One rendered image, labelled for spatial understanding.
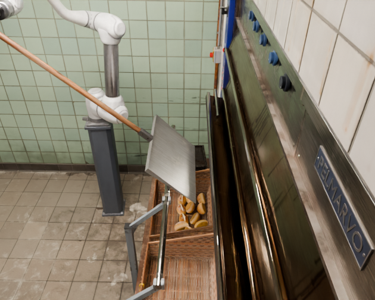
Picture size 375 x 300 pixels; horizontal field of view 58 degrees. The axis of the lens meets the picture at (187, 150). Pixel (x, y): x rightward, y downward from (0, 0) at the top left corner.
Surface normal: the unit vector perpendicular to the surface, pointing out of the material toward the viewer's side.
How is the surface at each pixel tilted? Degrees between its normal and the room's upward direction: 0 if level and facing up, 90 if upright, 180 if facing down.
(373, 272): 90
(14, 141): 90
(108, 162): 90
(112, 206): 90
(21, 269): 0
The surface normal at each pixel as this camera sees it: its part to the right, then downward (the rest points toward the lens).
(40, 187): 0.01, -0.81
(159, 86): -0.02, 0.59
